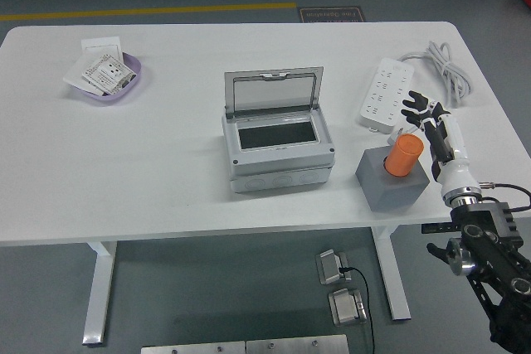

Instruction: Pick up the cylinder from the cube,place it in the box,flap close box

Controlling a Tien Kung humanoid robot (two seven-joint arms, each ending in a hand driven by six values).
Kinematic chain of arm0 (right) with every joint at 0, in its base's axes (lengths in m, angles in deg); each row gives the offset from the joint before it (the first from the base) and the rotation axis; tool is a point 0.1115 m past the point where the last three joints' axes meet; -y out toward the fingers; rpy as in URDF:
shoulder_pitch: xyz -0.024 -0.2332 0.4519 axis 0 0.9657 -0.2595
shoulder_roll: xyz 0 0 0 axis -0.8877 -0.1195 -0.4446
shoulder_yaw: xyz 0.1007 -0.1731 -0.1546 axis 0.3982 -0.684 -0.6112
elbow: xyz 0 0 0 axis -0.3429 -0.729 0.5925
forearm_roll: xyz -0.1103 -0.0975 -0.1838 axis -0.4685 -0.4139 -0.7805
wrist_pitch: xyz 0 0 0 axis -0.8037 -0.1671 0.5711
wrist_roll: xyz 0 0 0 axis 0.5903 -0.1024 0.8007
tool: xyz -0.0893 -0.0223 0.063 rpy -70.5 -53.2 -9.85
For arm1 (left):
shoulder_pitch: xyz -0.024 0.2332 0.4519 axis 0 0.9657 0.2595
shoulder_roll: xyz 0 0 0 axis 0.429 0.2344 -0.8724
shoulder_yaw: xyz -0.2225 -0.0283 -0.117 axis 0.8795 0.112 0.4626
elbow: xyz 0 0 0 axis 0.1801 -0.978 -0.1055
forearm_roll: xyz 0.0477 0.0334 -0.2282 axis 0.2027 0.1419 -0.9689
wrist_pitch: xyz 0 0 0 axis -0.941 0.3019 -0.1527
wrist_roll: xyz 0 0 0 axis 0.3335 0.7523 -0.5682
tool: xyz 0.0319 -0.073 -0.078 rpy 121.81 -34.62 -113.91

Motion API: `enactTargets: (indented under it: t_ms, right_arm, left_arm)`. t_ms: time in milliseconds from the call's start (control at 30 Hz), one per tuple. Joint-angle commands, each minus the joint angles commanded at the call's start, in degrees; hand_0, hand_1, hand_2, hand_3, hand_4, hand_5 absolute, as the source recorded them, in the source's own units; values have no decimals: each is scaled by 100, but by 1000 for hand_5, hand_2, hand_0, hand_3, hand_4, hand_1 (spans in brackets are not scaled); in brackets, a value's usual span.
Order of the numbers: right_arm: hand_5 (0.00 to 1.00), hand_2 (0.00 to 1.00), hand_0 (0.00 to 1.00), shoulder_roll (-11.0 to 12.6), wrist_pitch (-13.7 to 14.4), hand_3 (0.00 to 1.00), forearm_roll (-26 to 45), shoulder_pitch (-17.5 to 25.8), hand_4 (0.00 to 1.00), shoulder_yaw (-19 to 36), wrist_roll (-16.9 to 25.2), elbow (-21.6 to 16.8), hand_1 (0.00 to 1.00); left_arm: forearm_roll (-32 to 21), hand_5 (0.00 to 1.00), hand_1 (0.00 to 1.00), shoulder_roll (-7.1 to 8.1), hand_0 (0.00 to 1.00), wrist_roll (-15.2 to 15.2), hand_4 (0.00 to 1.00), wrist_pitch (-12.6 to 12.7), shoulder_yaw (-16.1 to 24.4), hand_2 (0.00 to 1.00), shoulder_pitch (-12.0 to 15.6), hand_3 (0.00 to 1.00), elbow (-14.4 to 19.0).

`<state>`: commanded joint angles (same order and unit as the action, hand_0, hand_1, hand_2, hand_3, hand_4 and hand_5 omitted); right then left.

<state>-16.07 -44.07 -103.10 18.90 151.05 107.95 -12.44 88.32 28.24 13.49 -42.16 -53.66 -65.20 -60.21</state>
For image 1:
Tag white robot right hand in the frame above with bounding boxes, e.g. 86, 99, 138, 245
401, 90, 483, 202

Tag orange cylinder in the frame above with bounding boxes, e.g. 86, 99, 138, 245
382, 133, 425, 178

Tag grey plastic enclosure box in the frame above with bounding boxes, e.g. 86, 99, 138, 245
221, 65, 336, 194

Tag transparent hinged box lid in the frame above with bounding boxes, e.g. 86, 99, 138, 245
224, 65, 324, 119

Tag grey cube with round hole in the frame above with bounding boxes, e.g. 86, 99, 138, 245
355, 145, 431, 212

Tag silver floor socket box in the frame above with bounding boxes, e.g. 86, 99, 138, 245
328, 288, 368, 327
315, 249, 353, 286

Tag white table leg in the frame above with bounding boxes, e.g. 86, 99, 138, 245
371, 227, 412, 322
81, 240, 119, 347

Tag purple plastic tray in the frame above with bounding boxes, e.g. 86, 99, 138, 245
68, 51, 144, 104

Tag plain white panel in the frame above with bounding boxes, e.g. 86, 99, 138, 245
62, 51, 105, 96

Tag white power strip cable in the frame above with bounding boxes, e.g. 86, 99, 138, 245
387, 41, 473, 146

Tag black floor cable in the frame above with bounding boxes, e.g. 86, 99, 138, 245
339, 265, 376, 354

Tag grey metal base plate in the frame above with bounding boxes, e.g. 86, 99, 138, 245
246, 334, 349, 354
140, 341, 246, 354

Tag white square switch plate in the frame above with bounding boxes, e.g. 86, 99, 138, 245
80, 37, 124, 59

